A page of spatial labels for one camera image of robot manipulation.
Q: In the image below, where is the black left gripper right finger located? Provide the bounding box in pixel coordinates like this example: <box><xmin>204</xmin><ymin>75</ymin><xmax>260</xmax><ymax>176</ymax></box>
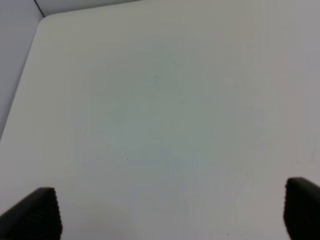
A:
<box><xmin>283</xmin><ymin>177</ymin><xmax>320</xmax><ymax>240</ymax></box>

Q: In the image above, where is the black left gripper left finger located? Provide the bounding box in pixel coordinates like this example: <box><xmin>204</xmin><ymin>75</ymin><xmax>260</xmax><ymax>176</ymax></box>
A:
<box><xmin>0</xmin><ymin>187</ymin><xmax>62</xmax><ymax>240</ymax></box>

